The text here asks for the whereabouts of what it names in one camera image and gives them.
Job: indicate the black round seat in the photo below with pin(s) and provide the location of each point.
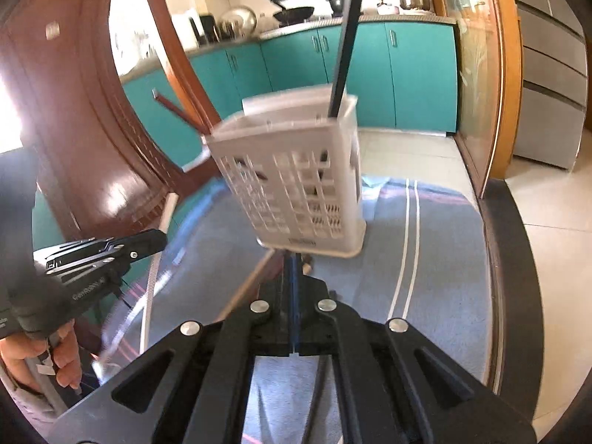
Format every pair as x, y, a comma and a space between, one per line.
513, 263

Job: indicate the dark red chopstick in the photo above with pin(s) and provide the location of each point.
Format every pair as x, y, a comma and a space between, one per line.
180, 111

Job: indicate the black countertop appliance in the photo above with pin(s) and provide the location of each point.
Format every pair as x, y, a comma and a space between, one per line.
208, 27

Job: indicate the white plastic utensil basket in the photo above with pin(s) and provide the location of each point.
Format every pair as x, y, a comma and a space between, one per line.
286, 180

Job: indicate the teal base cabinets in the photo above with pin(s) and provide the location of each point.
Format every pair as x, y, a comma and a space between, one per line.
286, 64

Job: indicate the person's left hand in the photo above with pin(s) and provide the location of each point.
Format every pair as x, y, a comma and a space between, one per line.
18, 356

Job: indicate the black clay pot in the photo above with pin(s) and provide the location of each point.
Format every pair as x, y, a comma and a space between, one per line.
335, 4

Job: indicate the carved wooden chair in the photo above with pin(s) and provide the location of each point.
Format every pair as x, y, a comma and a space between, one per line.
69, 101

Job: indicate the white electric kettle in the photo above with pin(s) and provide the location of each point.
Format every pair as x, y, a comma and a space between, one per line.
185, 27

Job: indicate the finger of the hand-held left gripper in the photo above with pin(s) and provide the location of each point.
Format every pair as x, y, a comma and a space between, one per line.
115, 254

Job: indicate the wood framed glass door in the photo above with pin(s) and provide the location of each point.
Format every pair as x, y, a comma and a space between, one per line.
476, 78

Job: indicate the blue striped cloth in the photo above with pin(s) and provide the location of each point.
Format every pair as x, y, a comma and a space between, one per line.
416, 263

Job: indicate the pink bowl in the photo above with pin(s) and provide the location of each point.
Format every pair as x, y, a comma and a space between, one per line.
387, 8

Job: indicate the grey refrigerator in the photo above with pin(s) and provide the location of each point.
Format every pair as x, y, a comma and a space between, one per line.
550, 78

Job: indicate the round steel lid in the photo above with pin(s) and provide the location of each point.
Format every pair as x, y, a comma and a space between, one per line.
238, 21

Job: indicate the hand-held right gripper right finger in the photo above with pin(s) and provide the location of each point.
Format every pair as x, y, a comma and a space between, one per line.
314, 328

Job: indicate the black wok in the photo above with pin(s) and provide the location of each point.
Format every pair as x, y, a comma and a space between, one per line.
293, 13

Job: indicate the white chopstick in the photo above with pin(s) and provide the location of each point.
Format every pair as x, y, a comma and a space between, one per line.
152, 296
249, 284

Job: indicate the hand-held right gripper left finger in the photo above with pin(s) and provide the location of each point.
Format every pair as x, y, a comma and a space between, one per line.
273, 328

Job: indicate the black chopstick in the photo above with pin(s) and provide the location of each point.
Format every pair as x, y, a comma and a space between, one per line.
344, 55

